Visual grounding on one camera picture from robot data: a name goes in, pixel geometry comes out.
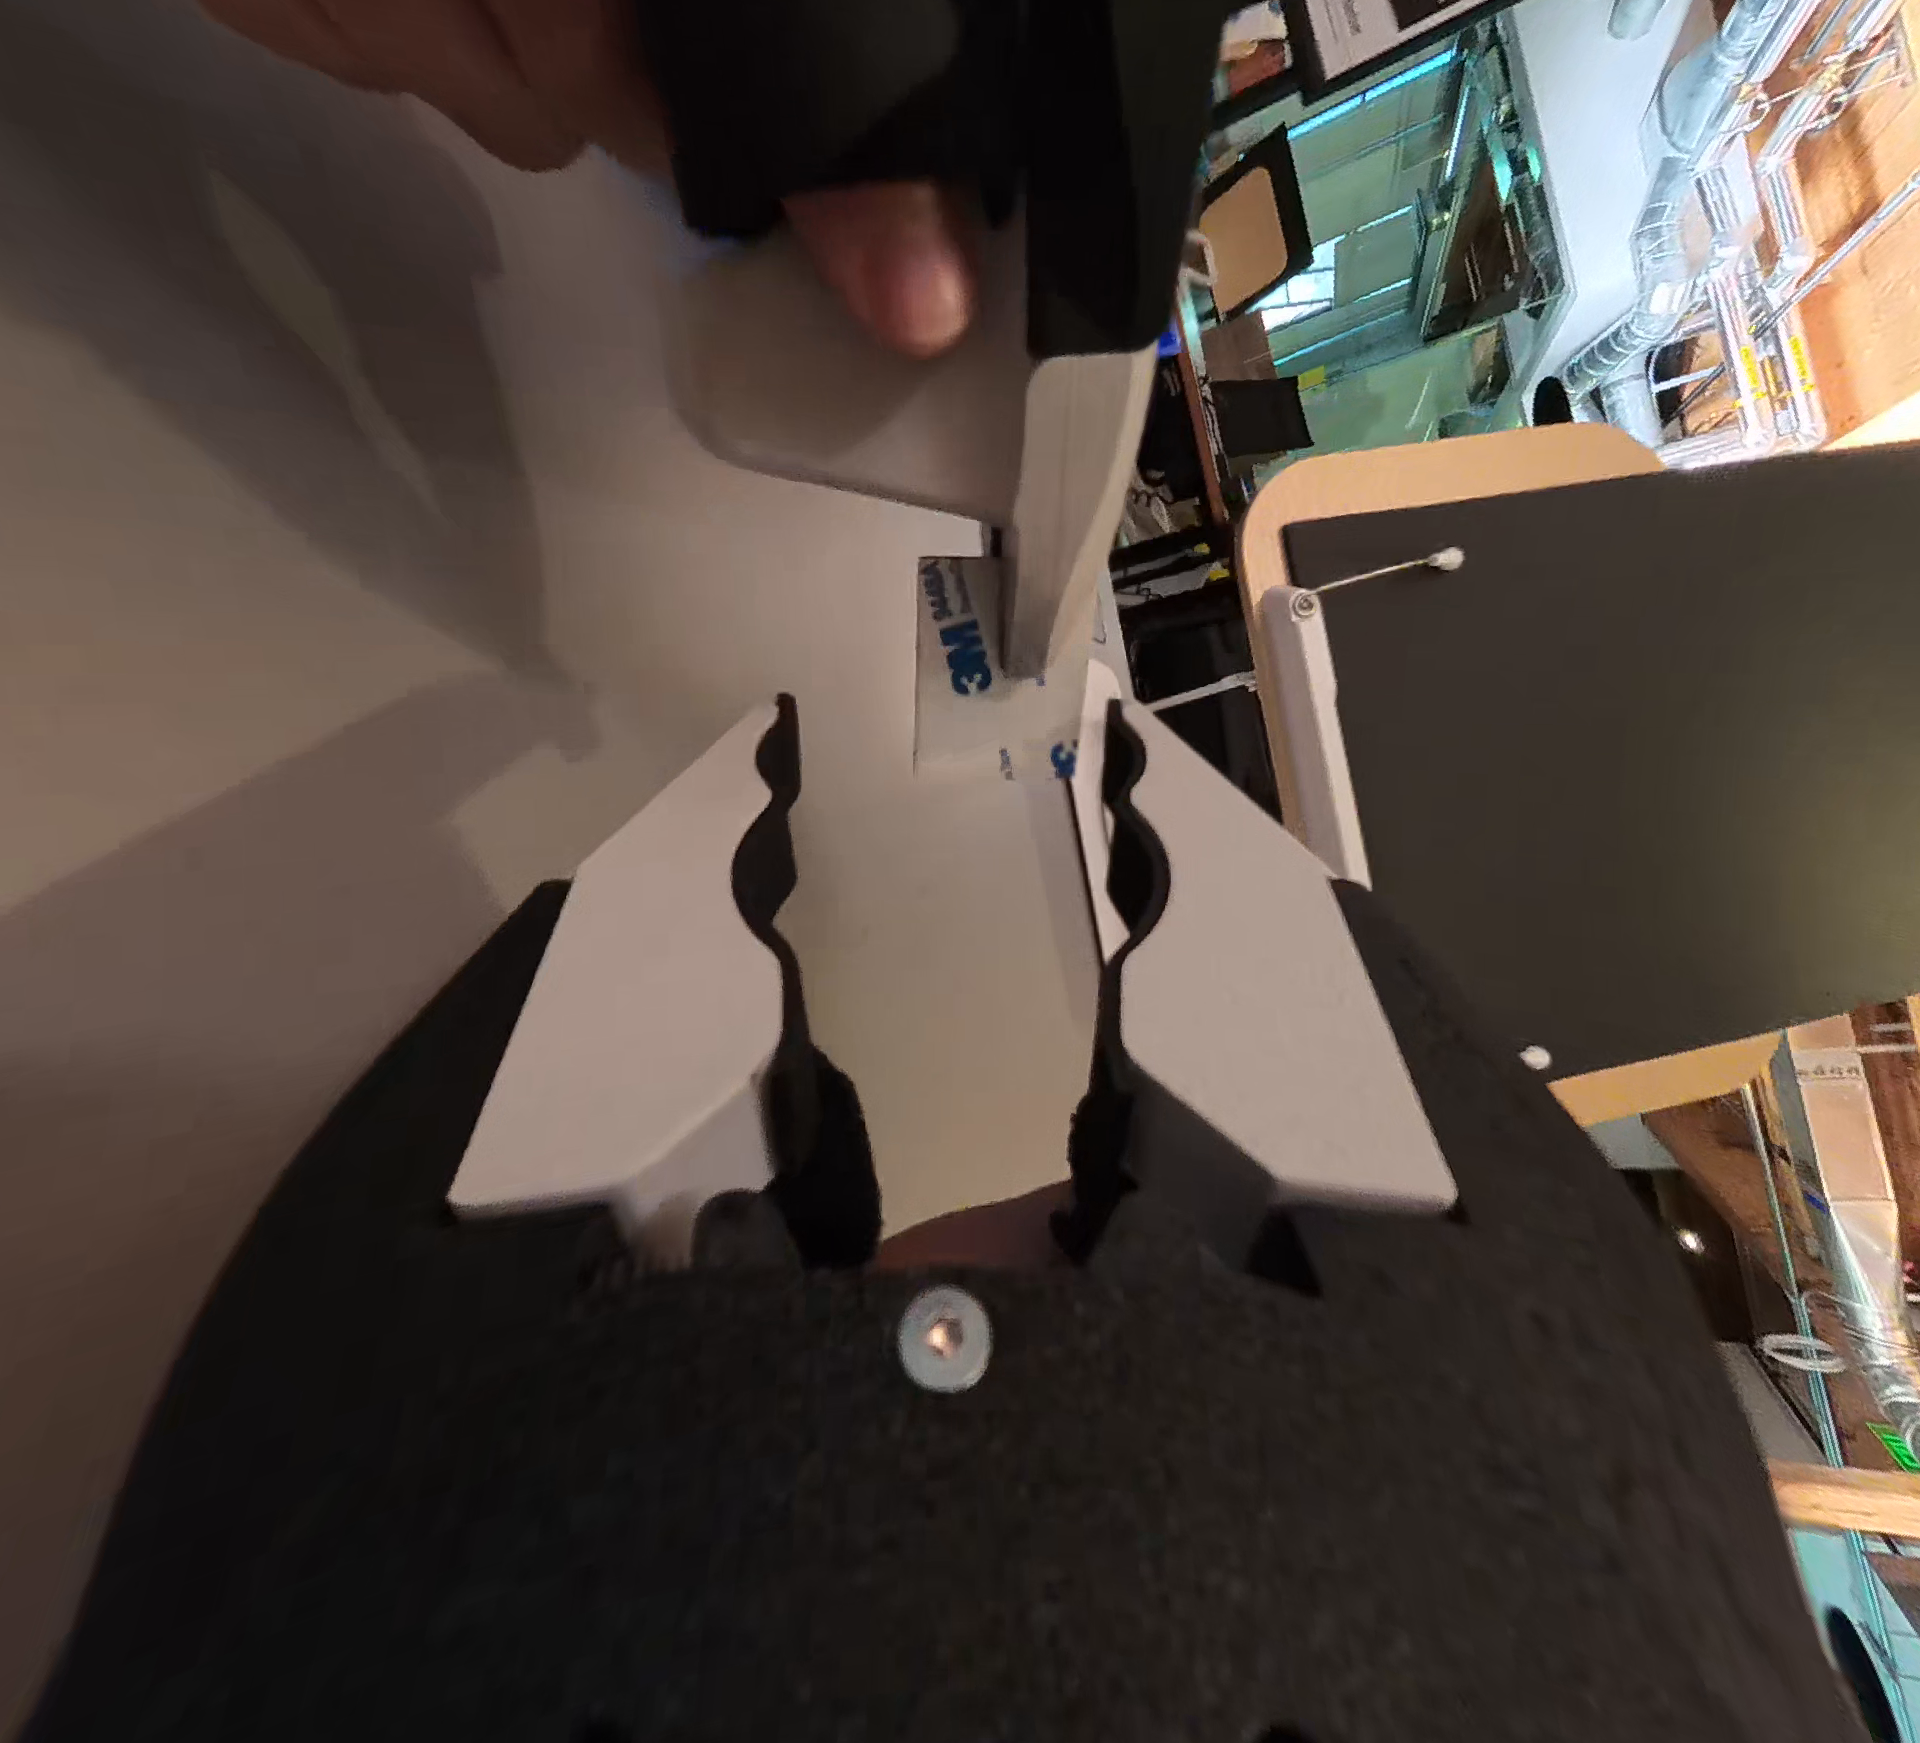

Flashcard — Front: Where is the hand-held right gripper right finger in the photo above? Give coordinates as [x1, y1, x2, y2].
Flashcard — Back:
[1050, 701, 1464, 1276]

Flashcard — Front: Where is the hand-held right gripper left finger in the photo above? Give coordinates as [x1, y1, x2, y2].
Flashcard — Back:
[448, 693, 885, 1269]

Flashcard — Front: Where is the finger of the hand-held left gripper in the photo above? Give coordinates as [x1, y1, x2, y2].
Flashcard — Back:
[997, 342, 1160, 693]

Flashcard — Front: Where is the white and blue packet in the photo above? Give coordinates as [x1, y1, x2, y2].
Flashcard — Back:
[911, 554, 1125, 785]

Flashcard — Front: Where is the wooden back chair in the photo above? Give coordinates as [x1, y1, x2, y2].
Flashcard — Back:
[1195, 127, 1318, 323]

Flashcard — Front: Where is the black board with wooden edge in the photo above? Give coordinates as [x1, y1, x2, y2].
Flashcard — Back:
[1235, 424, 1920, 1132]

